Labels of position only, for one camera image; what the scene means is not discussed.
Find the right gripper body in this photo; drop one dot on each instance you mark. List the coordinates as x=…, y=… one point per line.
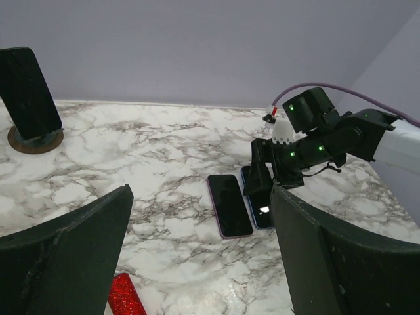
x=284, y=161

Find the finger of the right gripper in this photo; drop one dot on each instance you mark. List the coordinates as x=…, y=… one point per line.
x=259, y=179

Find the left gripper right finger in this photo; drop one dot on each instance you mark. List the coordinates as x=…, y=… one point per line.
x=335, y=267

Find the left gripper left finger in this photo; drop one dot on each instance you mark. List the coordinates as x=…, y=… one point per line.
x=66, y=265

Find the blue-edged phone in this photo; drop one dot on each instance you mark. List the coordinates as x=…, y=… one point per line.
x=259, y=205

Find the purple-edged phone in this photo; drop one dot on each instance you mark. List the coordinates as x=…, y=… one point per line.
x=230, y=211

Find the black phone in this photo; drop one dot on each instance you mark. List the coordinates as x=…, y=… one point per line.
x=26, y=95

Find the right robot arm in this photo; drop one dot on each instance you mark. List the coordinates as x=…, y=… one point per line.
x=380, y=134

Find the round stand back left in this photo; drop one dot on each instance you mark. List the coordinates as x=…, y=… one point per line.
x=35, y=146

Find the red glitter microphone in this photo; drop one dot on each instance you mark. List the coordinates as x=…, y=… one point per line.
x=123, y=298

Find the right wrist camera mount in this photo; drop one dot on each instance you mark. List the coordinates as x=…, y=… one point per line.
x=282, y=131

